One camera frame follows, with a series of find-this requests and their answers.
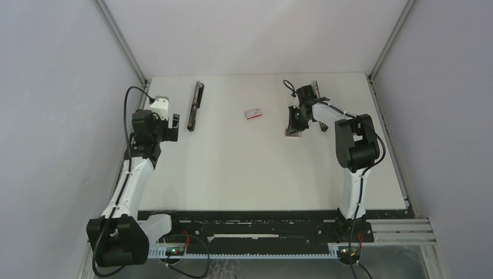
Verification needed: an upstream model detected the staple box tray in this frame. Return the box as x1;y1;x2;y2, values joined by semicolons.
285;130;301;138

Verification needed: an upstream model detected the red white staple box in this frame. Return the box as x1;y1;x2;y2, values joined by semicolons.
245;108;262;120

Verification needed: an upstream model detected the black stapler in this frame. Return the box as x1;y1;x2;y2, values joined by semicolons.
187;81;205;131

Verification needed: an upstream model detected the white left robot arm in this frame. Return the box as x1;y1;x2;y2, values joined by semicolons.
86;109;182;267

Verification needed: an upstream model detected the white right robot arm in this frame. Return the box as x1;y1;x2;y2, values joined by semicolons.
283;80;385;242

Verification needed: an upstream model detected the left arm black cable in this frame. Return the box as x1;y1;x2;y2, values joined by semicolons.
91;85;210;279

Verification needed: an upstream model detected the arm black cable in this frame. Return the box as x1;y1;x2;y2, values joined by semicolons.
282;80;387;279
91;85;210;279

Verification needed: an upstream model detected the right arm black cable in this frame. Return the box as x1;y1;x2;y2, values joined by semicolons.
282;80;387;279

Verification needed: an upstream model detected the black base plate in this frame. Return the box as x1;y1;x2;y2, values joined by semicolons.
137;209;415;255

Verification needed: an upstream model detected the aluminium frame rail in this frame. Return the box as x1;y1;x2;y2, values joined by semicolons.
94;0;151;210

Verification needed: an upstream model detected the white cable duct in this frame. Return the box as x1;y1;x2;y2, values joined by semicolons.
148;246;340;259

